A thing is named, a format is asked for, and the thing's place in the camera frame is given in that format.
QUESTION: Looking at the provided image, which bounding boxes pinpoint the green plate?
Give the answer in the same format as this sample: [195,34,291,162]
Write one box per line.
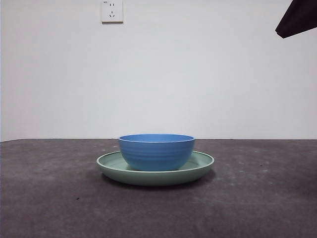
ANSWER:
[96,150,215,187]

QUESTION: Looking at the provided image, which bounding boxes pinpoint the white wall socket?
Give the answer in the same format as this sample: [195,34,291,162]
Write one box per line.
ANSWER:
[101,0,124,24]

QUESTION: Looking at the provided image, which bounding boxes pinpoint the blue bowl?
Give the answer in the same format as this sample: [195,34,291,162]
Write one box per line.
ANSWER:
[118,133,196,171]

